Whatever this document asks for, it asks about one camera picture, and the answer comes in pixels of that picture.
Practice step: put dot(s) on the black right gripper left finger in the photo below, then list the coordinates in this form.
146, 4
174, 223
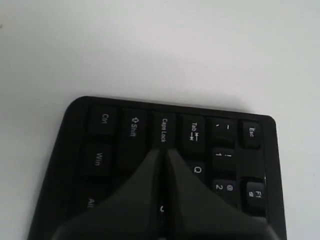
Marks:
130, 213

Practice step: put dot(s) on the black acer keyboard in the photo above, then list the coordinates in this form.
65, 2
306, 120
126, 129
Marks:
102, 142

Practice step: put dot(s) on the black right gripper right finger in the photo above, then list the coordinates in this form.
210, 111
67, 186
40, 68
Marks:
196, 213

